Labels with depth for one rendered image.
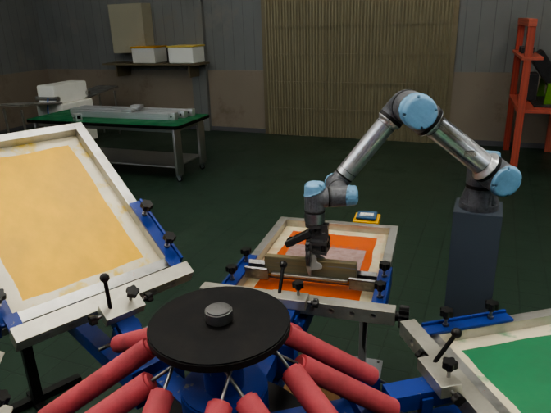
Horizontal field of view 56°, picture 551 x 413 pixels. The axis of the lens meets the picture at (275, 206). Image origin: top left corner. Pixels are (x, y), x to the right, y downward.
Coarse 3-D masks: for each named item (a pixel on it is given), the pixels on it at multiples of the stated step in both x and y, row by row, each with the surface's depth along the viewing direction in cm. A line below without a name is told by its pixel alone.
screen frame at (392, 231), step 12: (276, 228) 246; (336, 228) 250; (348, 228) 248; (360, 228) 246; (372, 228) 245; (384, 228) 243; (396, 228) 242; (264, 240) 233; (396, 240) 234; (264, 252) 225; (384, 252) 217
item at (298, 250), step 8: (296, 232) 250; (304, 240) 240; (288, 248) 232; (296, 248) 232; (304, 248) 232; (264, 280) 204; (272, 280) 204; (288, 280) 204; (264, 288) 198; (272, 288) 198; (288, 288) 198; (304, 288) 197
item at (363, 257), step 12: (336, 240) 239; (348, 240) 239; (360, 240) 238; (372, 240) 238; (336, 252) 227; (348, 252) 226; (360, 252) 226; (360, 264) 215; (312, 288) 197; (324, 288) 197; (336, 288) 197; (348, 288) 196
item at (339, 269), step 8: (264, 256) 199; (272, 256) 198; (280, 256) 197; (288, 256) 197; (296, 256) 197; (304, 256) 196; (272, 264) 199; (288, 264) 197; (296, 264) 196; (304, 264) 195; (328, 264) 192; (336, 264) 191; (344, 264) 190; (352, 264) 189; (288, 272) 198; (296, 272) 197; (304, 272) 196; (312, 272) 195; (320, 272) 194; (328, 272) 193; (336, 272) 192; (344, 272) 191; (352, 272) 190
